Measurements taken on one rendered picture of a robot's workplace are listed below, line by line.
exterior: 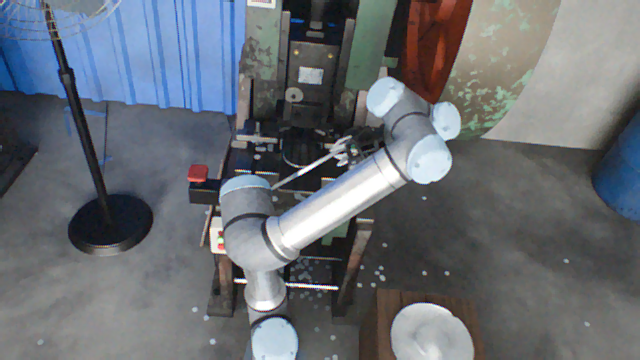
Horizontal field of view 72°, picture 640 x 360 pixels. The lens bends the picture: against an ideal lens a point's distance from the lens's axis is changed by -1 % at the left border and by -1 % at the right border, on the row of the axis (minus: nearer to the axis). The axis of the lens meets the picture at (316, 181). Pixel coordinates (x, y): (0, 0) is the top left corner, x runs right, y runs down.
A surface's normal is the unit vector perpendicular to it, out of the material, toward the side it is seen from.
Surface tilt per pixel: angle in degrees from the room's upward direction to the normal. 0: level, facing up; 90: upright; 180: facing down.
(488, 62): 89
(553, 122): 90
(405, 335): 0
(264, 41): 90
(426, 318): 0
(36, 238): 0
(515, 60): 89
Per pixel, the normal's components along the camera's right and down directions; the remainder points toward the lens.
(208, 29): 0.00, 0.70
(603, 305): 0.12, -0.71
